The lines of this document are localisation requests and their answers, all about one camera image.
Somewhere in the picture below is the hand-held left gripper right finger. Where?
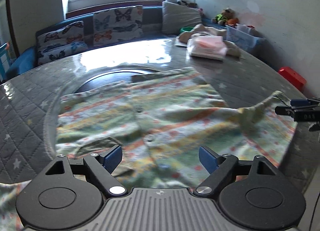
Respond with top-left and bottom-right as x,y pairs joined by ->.
195,145 -> 286,199

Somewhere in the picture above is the clear plastic storage box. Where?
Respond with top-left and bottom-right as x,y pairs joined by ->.
225,23 -> 267,55

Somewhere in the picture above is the small butterfly print cushion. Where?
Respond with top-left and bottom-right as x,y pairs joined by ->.
36,21 -> 88,66

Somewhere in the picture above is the cream cloth pile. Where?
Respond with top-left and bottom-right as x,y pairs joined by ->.
177,24 -> 242,57

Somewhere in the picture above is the blue sofa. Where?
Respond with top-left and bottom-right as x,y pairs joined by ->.
5,6 -> 185,81

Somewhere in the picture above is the plain grey cushion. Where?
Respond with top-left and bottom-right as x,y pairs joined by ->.
161,1 -> 202,35

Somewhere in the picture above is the striped floral baby garment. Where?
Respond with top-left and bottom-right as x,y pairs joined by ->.
0,67 -> 298,231

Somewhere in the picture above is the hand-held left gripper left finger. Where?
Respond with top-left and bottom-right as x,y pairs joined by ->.
37,145 -> 126,199

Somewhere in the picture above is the large butterfly print cushion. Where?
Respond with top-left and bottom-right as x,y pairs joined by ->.
92,6 -> 143,47

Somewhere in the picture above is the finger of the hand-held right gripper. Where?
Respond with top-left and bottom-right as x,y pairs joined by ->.
289,98 -> 320,106
274,105 -> 320,122

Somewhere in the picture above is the red plastic stool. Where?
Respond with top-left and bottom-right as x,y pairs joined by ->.
278,67 -> 307,90

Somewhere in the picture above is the brown teddy bear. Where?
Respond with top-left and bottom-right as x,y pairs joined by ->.
212,8 -> 238,26

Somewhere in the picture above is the bag of pink folded clothes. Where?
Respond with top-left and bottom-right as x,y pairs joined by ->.
186,34 -> 227,62

